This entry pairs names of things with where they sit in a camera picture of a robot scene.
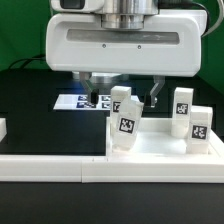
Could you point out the white U-shaped obstacle fence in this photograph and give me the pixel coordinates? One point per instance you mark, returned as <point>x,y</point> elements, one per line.
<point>206,168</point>

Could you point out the white square table top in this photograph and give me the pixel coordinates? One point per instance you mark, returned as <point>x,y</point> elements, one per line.
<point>153,139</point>

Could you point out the white sheet with AprilTags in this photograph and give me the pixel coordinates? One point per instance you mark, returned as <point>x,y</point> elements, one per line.
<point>79,102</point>

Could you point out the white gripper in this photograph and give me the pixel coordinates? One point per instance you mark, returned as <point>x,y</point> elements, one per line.
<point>169,44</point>

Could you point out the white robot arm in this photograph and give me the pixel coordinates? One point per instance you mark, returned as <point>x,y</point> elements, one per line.
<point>130,14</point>

